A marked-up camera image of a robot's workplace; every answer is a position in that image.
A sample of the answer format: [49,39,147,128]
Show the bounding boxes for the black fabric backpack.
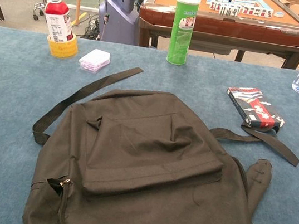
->
[17,52,299,224]

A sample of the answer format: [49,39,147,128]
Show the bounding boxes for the green chip can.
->
[165,0,202,68]

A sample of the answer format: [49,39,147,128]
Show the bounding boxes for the blue robot stand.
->
[94,0,145,46]

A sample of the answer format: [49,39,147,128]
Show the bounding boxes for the black red card box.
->
[222,83,290,134]

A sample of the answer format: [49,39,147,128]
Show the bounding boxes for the yellow tape roll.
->
[44,31,81,61]

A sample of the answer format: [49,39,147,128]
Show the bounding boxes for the brown mahjong table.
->
[134,0,299,71]

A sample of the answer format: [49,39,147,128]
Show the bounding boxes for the upright bamboo mahjong tiles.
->
[218,4,241,18]

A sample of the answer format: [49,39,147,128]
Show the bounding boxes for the red drink bottle white cap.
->
[38,0,80,45]

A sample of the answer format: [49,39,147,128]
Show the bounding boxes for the blue felt tablecloth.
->
[0,25,299,224]

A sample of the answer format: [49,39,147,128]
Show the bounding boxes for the white-faced mahjong tile row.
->
[205,0,275,20]

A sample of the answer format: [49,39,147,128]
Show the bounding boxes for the floor cable tangle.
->
[80,12,103,41]

